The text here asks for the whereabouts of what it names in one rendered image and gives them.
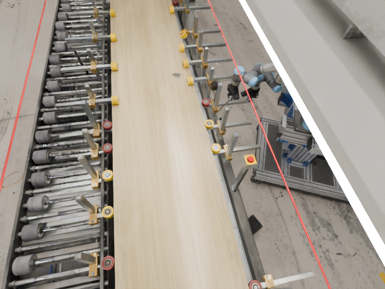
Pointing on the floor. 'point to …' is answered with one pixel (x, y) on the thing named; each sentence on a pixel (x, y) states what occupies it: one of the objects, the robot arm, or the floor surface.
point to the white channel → (365, 20)
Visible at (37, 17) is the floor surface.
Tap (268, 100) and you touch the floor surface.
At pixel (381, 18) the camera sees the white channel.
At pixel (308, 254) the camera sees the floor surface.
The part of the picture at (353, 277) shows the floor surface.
